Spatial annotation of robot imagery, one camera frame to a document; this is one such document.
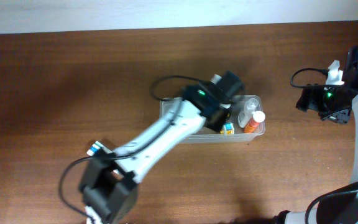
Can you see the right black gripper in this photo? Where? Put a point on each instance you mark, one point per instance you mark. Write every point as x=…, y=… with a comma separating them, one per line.
x=308, y=101

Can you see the white nasal spray bottle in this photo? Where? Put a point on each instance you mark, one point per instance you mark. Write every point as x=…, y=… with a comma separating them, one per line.
x=250, y=106

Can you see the small gold lid jar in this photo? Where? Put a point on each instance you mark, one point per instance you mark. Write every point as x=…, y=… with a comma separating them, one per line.
x=227, y=129

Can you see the orange Redoxon tube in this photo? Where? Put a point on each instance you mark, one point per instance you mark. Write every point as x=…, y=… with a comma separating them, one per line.
x=257, y=118

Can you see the white Panadol box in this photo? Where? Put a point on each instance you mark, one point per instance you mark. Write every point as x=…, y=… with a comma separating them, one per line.
x=98, y=149

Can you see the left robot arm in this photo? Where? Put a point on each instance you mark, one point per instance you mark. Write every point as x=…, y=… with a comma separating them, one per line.
x=109, y=185

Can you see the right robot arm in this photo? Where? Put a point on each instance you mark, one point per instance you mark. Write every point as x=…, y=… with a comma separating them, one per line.
x=339, y=206

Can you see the clear plastic container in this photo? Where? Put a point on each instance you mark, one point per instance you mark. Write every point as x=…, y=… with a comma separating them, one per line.
x=206, y=135

